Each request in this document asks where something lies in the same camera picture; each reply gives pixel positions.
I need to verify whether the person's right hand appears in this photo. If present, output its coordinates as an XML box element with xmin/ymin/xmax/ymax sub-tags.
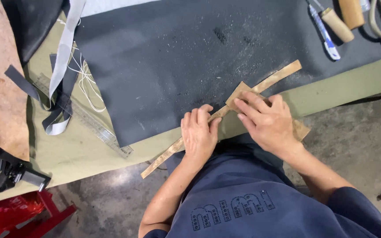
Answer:
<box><xmin>233</xmin><ymin>91</ymin><xmax>302</xmax><ymax>160</ymax></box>

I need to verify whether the person's left hand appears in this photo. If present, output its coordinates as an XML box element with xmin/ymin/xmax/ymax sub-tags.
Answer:
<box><xmin>181</xmin><ymin>104</ymin><xmax>222</xmax><ymax>163</ymax></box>

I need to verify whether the tan leather piece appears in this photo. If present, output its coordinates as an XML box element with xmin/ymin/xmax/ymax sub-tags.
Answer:
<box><xmin>225</xmin><ymin>81</ymin><xmax>311</xmax><ymax>143</ymax></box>

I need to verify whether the long tan leather strip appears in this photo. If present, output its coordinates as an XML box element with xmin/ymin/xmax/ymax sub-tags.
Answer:
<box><xmin>140</xmin><ymin>59</ymin><xmax>302</xmax><ymax>179</ymax></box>

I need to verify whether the person's navy shirt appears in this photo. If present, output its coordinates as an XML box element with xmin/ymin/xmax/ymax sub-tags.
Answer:
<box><xmin>143</xmin><ymin>133</ymin><xmax>381</xmax><ymax>238</ymax></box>

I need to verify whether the dark grey leather sheet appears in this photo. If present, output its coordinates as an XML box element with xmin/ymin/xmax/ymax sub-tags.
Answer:
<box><xmin>73</xmin><ymin>0</ymin><xmax>381</xmax><ymax>148</ymax></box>

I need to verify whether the clear plastic ruler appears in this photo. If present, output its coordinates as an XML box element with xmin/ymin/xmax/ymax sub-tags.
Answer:
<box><xmin>33</xmin><ymin>73</ymin><xmax>134</xmax><ymax>158</ymax></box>

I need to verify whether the blue and white knife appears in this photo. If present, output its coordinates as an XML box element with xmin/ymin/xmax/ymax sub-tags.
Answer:
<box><xmin>306</xmin><ymin>0</ymin><xmax>341</xmax><ymax>61</ymax></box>

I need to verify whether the olive green work mat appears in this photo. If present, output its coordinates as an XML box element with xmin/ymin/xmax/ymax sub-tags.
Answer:
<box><xmin>0</xmin><ymin>11</ymin><xmax>381</xmax><ymax>206</ymax></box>

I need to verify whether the white sheet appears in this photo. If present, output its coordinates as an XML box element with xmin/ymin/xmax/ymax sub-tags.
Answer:
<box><xmin>79</xmin><ymin>0</ymin><xmax>162</xmax><ymax>18</ymax></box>

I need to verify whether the red stool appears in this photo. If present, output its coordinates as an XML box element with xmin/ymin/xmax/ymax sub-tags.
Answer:
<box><xmin>0</xmin><ymin>189</ymin><xmax>77</xmax><ymax>238</ymax></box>

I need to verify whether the black sandal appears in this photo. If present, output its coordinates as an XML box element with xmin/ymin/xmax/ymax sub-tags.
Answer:
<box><xmin>0</xmin><ymin>141</ymin><xmax>52</xmax><ymax>193</ymax></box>

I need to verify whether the black leather sheet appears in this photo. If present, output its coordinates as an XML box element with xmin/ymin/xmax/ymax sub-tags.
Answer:
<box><xmin>0</xmin><ymin>0</ymin><xmax>70</xmax><ymax>67</ymax></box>

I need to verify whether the slim wooden tool handle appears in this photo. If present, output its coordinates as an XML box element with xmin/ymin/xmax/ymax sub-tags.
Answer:
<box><xmin>321</xmin><ymin>8</ymin><xmax>355</xmax><ymax>43</ymax></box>

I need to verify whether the white cord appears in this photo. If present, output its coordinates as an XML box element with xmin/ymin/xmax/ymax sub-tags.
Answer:
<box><xmin>58</xmin><ymin>18</ymin><xmax>106</xmax><ymax>113</ymax></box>

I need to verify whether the thick wooden tool handle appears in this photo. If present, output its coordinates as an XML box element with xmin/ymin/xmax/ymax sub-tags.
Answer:
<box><xmin>338</xmin><ymin>0</ymin><xmax>365</xmax><ymax>30</ymax></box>

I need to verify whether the light grey strap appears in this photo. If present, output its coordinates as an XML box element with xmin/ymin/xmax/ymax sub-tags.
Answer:
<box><xmin>44</xmin><ymin>0</ymin><xmax>87</xmax><ymax>136</ymax></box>

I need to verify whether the dark grey strap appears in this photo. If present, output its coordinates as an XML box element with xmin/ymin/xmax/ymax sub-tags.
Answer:
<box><xmin>4</xmin><ymin>50</ymin><xmax>85</xmax><ymax>133</ymax></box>

